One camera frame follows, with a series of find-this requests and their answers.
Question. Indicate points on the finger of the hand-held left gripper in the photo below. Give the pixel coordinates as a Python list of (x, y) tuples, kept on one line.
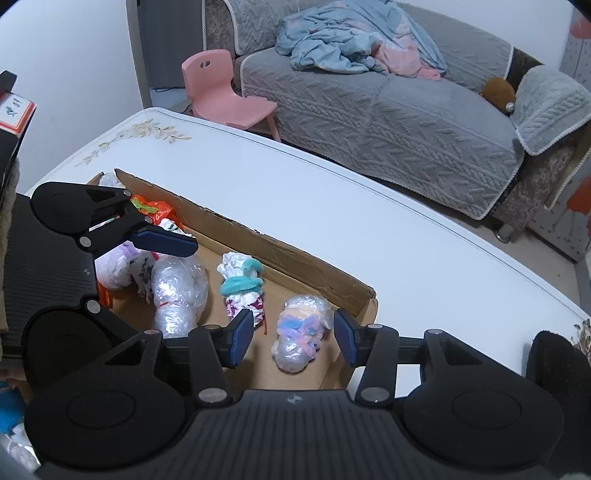
[(99, 310), (161, 242)]

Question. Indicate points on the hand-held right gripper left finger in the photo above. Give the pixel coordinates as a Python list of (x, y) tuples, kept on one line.
[(242, 337)]

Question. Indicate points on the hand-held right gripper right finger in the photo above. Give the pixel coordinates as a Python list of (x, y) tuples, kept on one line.
[(345, 337)]

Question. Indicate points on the white floral plastic bag bundle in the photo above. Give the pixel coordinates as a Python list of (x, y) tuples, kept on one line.
[(173, 227)]

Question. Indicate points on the clear bag bundle pastel band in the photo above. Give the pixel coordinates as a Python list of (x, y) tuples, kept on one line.
[(298, 337)]

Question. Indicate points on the clear plastic bag bundle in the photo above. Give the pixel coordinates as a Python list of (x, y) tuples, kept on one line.
[(178, 290)]

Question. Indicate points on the white bag bundle teal band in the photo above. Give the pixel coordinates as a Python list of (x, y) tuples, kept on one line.
[(240, 277)]

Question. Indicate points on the cardboard box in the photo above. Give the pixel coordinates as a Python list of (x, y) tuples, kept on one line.
[(286, 258)]

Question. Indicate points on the white purple plastic bag bundle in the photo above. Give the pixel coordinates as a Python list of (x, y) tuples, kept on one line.
[(117, 272)]

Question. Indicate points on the blue sock bundle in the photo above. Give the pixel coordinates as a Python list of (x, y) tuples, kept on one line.
[(11, 408)]

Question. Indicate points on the pink plastic chair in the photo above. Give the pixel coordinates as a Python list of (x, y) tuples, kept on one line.
[(217, 92)]

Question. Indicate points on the striped white bag bundle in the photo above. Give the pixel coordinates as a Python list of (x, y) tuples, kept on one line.
[(18, 454)]

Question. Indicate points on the grey door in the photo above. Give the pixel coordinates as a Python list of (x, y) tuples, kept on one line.
[(171, 41)]

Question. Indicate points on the grey sofa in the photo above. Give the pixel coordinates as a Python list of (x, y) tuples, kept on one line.
[(392, 129)]

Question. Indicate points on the black knitted hat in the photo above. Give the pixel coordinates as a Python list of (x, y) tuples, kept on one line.
[(558, 364)]

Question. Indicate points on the light blue blanket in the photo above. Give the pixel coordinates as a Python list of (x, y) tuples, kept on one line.
[(332, 41)]

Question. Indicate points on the pink blanket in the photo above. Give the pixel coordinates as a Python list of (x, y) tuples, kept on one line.
[(397, 60)]

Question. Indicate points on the brown plush toy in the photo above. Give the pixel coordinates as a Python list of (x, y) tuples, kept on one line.
[(497, 92)]

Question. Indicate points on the grey quilted armrest throw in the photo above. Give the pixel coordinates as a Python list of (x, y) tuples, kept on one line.
[(549, 106)]

